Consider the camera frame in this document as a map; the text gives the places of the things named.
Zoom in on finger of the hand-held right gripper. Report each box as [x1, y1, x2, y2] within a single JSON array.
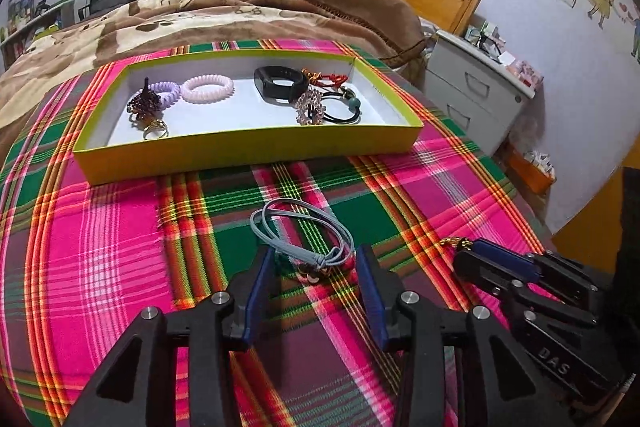
[[454, 239, 599, 308], [507, 287, 626, 403]]

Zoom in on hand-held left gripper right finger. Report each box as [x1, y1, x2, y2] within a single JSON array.
[[356, 244, 561, 427]]

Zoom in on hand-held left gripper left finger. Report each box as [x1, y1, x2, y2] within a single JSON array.
[[62, 247, 276, 427]]

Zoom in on blue-grey elastic hair tie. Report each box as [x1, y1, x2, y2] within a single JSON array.
[[250, 198, 356, 285]]

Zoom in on yellow-green shallow box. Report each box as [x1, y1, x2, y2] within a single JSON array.
[[72, 48, 425, 185]]

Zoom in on black hair tie green bead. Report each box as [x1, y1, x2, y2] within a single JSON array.
[[312, 87, 362, 125]]

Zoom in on red knot charm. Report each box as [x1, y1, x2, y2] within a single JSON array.
[[301, 68, 351, 88]]

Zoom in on purple coil hair tie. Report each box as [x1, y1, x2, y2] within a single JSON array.
[[150, 80, 181, 108]]

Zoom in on orange box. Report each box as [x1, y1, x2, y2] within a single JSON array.
[[507, 147, 557, 195]]

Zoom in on pink green plaid cloth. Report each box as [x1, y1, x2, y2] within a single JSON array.
[[0, 38, 548, 427]]

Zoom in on grey nightstand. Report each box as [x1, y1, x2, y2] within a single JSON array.
[[422, 29, 536, 155]]

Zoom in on pink small box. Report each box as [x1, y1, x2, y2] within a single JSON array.
[[505, 57, 543, 88]]

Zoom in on black smart band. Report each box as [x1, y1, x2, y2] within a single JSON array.
[[253, 66, 309, 102]]

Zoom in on black eyeglasses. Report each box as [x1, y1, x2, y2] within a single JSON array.
[[470, 31, 503, 55]]

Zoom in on brown beaded hair clip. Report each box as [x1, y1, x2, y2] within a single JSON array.
[[127, 78, 163, 122]]

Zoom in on brown bear print blanket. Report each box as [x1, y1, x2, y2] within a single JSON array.
[[0, 0, 428, 130]]

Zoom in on white shelf desk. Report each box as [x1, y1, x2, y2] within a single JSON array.
[[0, 0, 75, 72]]

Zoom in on gold ring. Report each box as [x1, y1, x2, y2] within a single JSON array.
[[141, 119, 170, 140]]

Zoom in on pink coil hair tie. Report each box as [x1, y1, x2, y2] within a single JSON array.
[[181, 75, 235, 104]]

